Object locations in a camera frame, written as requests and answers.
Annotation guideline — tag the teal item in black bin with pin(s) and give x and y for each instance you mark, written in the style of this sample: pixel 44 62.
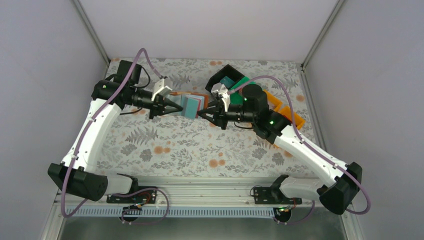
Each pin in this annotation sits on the teal item in black bin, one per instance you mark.
pixel 227 82

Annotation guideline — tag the aluminium rail frame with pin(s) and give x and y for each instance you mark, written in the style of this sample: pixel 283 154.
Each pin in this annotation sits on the aluminium rail frame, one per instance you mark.
pixel 188 197

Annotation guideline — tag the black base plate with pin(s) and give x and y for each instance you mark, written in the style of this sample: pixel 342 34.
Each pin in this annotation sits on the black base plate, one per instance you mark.
pixel 265 196
pixel 138 195

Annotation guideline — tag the green storage bin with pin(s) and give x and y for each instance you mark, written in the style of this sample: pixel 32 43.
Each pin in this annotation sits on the green storage bin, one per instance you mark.
pixel 237 97

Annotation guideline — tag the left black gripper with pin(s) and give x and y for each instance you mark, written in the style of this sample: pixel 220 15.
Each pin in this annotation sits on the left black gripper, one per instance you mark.
pixel 159 105

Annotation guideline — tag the orange storage bin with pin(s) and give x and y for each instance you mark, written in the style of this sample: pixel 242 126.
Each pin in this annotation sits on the orange storage bin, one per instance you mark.
pixel 288 114

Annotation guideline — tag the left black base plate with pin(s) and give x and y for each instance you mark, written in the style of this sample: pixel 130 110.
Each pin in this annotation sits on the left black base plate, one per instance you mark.
pixel 138 195

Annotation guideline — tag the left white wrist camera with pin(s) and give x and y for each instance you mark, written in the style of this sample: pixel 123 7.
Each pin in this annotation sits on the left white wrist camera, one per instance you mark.
pixel 162 88

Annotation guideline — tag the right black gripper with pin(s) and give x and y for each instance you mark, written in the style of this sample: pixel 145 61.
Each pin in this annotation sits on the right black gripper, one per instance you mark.
pixel 219 119

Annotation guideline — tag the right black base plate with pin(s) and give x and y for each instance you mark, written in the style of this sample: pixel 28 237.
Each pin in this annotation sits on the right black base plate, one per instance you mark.
pixel 265 196

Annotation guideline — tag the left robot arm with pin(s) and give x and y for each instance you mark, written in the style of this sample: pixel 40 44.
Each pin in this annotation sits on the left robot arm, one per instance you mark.
pixel 76 173

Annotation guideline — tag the black storage bin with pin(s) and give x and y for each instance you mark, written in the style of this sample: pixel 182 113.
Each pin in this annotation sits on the black storage bin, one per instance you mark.
pixel 228 71

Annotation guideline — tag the floral table mat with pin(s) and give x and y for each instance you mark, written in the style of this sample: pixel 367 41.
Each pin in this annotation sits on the floral table mat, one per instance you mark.
pixel 176 146

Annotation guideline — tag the brown leather card holder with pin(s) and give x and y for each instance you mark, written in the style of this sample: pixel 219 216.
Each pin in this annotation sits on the brown leather card holder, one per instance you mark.
pixel 176 97

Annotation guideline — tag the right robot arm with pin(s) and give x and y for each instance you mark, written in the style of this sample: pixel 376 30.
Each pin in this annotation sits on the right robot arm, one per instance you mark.
pixel 338 181

